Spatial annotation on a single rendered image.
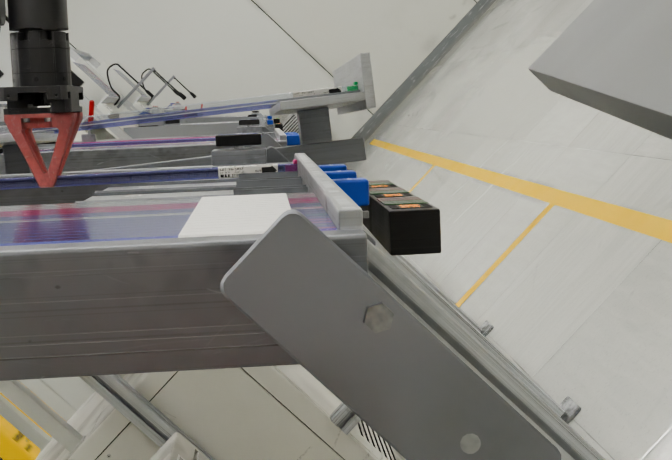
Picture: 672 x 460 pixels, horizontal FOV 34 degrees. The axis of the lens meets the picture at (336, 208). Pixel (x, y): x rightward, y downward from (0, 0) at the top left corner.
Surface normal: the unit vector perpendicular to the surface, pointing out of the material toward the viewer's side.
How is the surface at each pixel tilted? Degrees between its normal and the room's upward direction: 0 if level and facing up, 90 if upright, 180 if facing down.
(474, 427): 90
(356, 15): 90
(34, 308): 90
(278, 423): 90
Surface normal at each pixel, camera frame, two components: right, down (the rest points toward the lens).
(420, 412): 0.07, 0.09
